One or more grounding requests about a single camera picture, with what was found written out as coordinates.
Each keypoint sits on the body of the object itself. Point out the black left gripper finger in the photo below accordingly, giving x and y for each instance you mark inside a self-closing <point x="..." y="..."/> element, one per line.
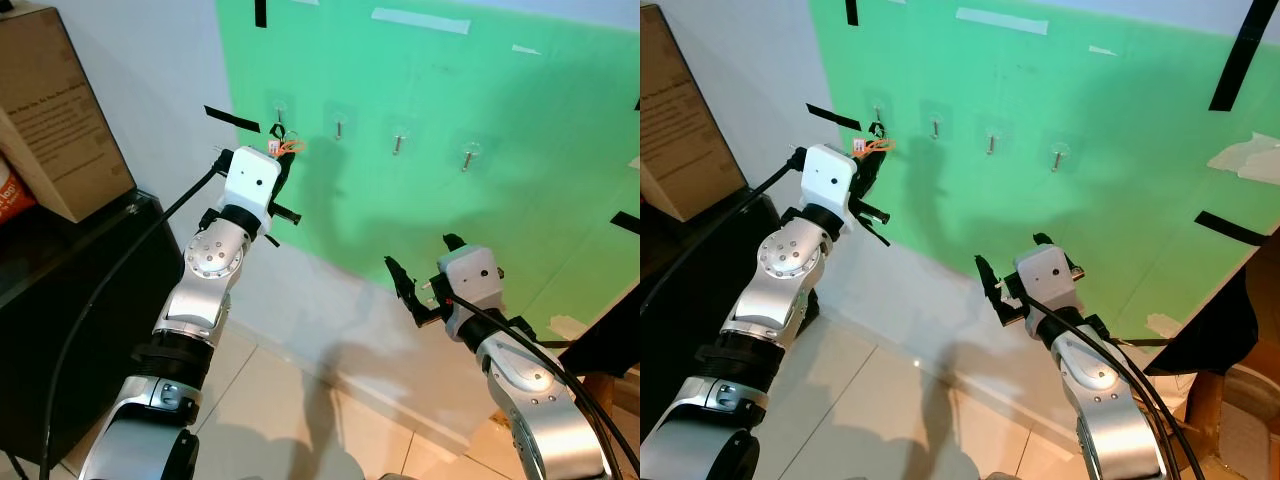
<point x="867" y="170"/>
<point x="283" y="170"/>

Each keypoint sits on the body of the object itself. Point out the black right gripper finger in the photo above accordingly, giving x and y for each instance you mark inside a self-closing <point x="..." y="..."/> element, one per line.
<point x="453" y="244"/>
<point x="400" y="278"/>
<point x="988" y="275"/>
<point x="1042" y="241"/>

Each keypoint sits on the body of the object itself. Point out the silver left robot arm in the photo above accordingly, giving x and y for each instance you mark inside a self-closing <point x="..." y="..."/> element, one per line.
<point x="205" y="260"/>
<point x="790" y="260"/>

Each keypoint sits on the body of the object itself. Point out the clear adhesive metal hook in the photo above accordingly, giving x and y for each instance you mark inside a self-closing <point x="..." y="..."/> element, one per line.
<point x="1056" y="157"/>
<point x="282" y="108"/>
<point x="935" y="125"/>
<point x="877" y="108"/>
<point x="467" y="157"/>
<point x="991" y="142"/>
<point x="340" y="125"/>
<point x="398" y="142"/>

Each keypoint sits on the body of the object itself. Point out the beige tape piece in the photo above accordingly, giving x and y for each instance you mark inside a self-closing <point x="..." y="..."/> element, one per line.
<point x="1163" y="325"/>
<point x="565" y="326"/>

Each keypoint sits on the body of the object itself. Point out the green backdrop sheet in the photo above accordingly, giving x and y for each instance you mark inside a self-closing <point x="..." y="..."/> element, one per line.
<point x="500" y="100"/>
<point x="1080" y="100"/>

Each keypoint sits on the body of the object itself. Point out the tall brown cardboard box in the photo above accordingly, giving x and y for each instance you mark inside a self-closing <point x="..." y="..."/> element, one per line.
<point x="690" y="120"/>
<point x="60" y="120"/>

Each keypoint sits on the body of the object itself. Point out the black cabinet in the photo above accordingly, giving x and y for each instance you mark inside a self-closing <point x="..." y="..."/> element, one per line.
<point x="690" y="260"/>
<point x="60" y="330"/>

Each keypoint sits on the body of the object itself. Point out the low brown cardboard box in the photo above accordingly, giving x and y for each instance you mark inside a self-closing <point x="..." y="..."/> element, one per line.
<point x="600" y="385"/>
<point x="1240" y="420"/>

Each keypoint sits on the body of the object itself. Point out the wide translucent tape strip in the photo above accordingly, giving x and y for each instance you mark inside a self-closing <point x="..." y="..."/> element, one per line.
<point x="420" y="20"/>
<point x="1000" y="20"/>

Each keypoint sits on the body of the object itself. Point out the small translucent tape strip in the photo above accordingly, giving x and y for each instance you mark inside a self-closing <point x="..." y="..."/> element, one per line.
<point x="526" y="49"/>
<point x="1103" y="50"/>

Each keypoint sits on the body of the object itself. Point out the torn pale tape patch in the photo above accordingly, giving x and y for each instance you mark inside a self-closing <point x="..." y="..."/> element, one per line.
<point x="1245" y="160"/>

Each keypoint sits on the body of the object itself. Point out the long black tape strip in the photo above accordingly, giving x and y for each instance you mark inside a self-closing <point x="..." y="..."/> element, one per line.
<point x="1240" y="58"/>

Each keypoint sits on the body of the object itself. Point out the orange white shopping bag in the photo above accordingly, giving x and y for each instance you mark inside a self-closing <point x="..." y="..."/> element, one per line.
<point x="10" y="195"/>

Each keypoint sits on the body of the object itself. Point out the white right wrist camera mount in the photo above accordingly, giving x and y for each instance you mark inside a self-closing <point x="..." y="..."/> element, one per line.
<point x="470" y="280"/>
<point x="1045" y="275"/>

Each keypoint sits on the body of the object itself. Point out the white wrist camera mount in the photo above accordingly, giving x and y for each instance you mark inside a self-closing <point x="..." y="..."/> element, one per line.
<point x="1045" y="275"/>
<point x="470" y="280"/>
<point x="250" y="185"/>
<point x="828" y="185"/>

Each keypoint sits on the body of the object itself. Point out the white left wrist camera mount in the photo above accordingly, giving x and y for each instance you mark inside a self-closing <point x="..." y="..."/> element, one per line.
<point x="250" y="185"/>
<point x="828" y="185"/>

